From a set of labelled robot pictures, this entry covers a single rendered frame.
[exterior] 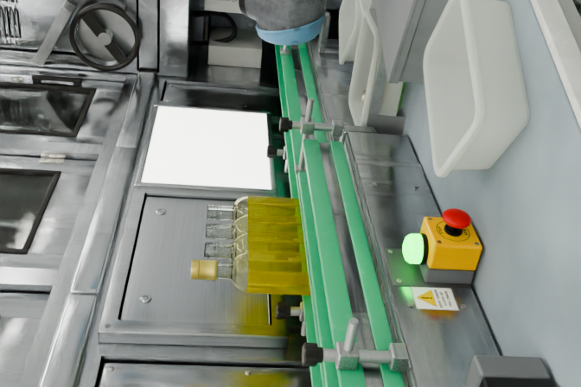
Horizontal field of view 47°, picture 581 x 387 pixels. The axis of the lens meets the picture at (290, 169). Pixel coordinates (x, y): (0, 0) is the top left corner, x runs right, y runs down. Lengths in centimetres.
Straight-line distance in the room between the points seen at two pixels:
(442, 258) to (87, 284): 70
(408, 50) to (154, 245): 68
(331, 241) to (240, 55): 134
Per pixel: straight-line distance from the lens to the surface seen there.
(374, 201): 114
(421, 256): 98
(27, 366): 127
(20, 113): 207
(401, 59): 112
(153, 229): 149
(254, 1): 118
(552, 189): 82
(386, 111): 139
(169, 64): 221
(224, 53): 232
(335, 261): 103
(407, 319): 93
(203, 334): 125
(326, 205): 114
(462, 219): 97
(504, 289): 93
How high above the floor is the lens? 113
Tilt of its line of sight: 6 degrees down
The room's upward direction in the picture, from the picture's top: 87 degrees counter-clockwise
